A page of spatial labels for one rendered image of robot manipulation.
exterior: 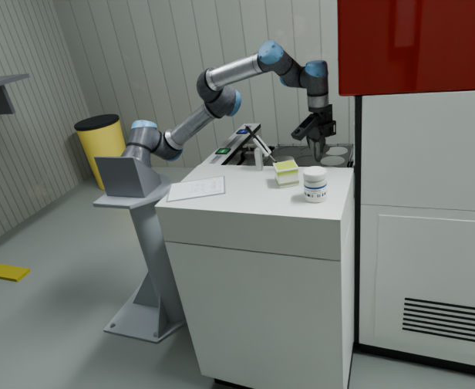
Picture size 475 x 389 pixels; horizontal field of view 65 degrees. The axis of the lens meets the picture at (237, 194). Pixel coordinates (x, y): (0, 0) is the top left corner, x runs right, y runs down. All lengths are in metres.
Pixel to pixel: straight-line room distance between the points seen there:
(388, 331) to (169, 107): 3.01
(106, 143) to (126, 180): 2.16
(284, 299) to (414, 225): 0.54
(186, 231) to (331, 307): 0.54
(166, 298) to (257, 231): 1.04
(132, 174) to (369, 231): 1.02
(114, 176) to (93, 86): 2.79
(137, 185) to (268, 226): 0.76
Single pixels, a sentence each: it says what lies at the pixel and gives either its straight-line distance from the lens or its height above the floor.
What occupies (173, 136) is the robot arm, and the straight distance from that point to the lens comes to 1.83.
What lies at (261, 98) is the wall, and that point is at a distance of 3.58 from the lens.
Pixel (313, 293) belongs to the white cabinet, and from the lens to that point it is 1.28.
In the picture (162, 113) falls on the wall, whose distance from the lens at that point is 4.07.
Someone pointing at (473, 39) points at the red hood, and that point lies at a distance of 1.28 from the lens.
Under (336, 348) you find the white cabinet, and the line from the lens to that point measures 1.44.
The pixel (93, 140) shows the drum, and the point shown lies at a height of 0.56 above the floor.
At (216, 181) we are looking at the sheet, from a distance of 1.38.
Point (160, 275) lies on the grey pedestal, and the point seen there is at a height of 0.35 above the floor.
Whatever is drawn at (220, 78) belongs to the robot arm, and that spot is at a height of 1.29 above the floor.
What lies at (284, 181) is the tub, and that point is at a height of 0.99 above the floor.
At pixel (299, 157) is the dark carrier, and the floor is 0.90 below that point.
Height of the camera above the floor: 1.55
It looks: 27 degrees down
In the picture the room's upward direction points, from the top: 9 degrees counter-clockwise
